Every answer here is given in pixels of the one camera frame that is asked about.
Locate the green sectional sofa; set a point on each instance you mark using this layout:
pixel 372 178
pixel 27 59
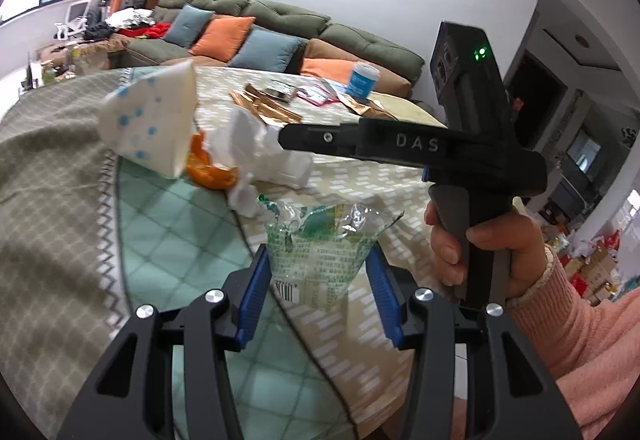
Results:
pixel 350 38

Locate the dark framed screen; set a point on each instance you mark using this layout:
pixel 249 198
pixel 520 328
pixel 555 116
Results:
pixel 582 155

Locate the white cloth pile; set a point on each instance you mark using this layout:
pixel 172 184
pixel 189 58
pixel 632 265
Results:
pixel 127 18

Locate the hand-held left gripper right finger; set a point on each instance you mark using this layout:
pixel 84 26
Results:
pixel 382 295

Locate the pile of cardboard boxes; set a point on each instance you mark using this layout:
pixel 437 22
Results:
pixel 600 265

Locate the orange cushion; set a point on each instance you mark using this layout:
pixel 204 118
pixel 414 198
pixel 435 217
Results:
pixel 222 38
pixel 325 69

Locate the yellow-green patterned tablecloth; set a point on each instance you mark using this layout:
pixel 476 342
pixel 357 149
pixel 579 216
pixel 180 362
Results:
pixel 350 180

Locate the dark snack packet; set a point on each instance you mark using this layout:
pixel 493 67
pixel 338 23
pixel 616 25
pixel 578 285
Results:
pixel 279 93

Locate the teal checked table mat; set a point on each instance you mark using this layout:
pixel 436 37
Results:
pixel 165 230

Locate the white office chair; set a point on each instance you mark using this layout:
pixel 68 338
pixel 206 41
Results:
pixel 75 13

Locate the green printed clear plastic bag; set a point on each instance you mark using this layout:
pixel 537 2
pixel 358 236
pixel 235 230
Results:
pixel 320 260

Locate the red cloth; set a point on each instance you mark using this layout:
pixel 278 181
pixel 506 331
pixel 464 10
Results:
pixel 152 31

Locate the red-edged clear plastic bag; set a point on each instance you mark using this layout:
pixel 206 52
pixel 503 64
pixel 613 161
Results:
pixel 316 96

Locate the large blue cushion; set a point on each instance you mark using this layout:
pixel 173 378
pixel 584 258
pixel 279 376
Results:
pixel 265 51

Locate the small blue cushion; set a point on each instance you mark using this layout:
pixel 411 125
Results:
pixel 186 25

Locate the blue cup with white lid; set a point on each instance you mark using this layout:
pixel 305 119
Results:
pixel 361 83

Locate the large gold foil wrapper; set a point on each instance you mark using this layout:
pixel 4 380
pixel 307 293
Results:
pixel 260 108

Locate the orange peel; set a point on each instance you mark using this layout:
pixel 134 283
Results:
pixel 210 173

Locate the person's right hand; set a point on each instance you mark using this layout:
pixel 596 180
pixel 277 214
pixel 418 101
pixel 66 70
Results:
pixel 520 245

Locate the blue dotted paper cup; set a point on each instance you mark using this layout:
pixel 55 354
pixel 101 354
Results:
pixel 150 120

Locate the person's right forearm pink sleeve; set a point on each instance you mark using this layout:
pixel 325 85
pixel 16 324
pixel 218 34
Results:
pixel 590 360

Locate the grey-green quilted blanket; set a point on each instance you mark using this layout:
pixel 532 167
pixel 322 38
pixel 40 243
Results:
pixel 50 170

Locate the white tissue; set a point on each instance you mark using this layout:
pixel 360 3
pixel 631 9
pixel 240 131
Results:
pixel 250 145

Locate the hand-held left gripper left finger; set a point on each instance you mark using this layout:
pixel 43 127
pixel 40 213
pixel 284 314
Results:
pixel 252 290

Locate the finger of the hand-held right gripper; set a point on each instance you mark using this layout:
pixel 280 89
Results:
pixel 320 138

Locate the black bag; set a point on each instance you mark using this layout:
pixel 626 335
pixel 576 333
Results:
pixel 97 31

